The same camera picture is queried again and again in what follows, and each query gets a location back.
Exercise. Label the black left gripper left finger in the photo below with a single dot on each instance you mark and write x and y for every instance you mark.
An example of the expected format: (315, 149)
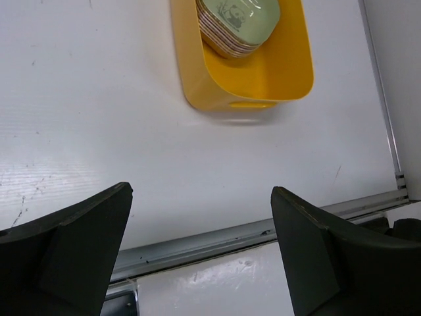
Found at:
(61, 263)

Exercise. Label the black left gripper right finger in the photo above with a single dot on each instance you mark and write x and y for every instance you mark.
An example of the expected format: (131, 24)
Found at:
(334, 267)

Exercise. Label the yellow panda plate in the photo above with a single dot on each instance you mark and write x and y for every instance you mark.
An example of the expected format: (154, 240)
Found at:
(222, 38)

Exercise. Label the yellow plastic bin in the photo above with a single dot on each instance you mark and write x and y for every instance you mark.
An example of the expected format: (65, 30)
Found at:
(278, 71)

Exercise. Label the green panda plate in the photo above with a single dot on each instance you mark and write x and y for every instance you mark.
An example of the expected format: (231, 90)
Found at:
(248, 22)

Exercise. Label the aluminium front rail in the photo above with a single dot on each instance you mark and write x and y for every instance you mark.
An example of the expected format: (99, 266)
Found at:
(136, 262)

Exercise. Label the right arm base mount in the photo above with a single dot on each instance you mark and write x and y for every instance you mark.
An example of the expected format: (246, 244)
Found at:
(405, 229)

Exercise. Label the aluminium side rail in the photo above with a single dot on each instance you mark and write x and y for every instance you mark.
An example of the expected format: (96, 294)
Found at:
(399, 175)

